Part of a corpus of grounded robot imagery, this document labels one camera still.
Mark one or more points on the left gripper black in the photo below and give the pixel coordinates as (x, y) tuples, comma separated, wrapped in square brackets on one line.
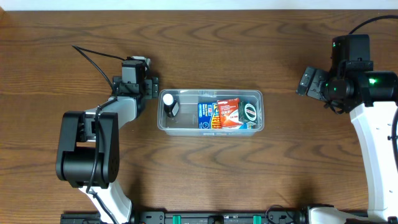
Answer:
[(152, 91)]

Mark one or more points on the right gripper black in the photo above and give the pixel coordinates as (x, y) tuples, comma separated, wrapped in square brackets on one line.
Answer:
[(311, 83)]

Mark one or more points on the white Panadol box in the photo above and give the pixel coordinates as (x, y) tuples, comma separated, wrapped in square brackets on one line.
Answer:
[(146, 61)]

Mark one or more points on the dark bottle white cap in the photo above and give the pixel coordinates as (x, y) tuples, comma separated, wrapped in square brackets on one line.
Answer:
[(171, 105)]

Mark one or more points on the green round-logo small box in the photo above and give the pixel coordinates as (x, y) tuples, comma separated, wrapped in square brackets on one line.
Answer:
[(247, 113)]

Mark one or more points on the blue Kool Fever box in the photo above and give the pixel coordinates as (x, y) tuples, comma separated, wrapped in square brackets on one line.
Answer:
[(209, 118)]

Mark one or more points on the red white packet box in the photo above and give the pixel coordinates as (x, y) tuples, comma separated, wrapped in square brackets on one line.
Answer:
[(229, 113)]

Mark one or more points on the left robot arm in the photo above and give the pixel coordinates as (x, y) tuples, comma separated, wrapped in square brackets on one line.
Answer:
[(88, 152)]

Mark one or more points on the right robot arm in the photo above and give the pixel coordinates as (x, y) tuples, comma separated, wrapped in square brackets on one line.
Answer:
[(370, 98)]

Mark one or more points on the clear plastic container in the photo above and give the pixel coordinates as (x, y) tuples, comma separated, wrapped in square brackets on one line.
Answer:
[(185, 123)]

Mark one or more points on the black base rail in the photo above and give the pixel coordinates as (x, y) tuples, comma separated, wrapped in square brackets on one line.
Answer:
[(272, 216)]

